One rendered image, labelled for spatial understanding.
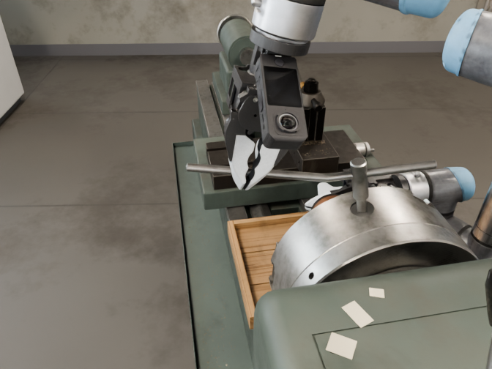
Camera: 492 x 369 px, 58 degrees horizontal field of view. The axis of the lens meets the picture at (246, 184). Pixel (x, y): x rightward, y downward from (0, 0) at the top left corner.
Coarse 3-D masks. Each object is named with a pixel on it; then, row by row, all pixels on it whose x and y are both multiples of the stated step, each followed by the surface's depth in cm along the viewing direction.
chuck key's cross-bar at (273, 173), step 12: (192, 168) 62; (204, 168) 62; (216, 168) 62; (228, 168) 62; (372, 168) 60; (384, 168) 60; (396, 168) 59; (408, 168) 59; (420, 168) 59; (432, 168) 59; (312, 180) 61; (324, 180) 61; (336, 180) 61
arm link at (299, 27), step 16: (256, 0) 48; (272, 0) 47; (288, 0) 53; (256, 16) 49; (272, 16) 47; (288, 16) 47; (304, 16) 47; (320, 16) 49; (272, 32) 48; (288, 32) 48; (304, 32) 48
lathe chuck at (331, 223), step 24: (384, 192) 67; (408, 192) 69; (312, 216) 68; (336, 216) 65; (384, 216) 63; (408, 216) 63; (432, 216) 65; (288, 240) 69; (312, 240) 65; (336, 240) 62; (288, 264) 67
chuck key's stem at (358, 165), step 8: (352, 160) 60; (360, 160) 60; (352, 168) 60; (360, 168) 59; (360, 176) 60; (352, 184) 62; (360, 184) 61; (360, 192) 61; (368, 192) 62; (360, 200) 62; (360, 208) 64
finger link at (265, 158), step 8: (256, 144) 64; (256, 152) 63; (264, 152) 58; (272, 152) 58; (256, 160) 59; (264, 160) 58; (272, 160) 59; (256, 168) 59; (264, 168) 59; (248, 176) 61; (256, 176) 60; (248, 184) 60
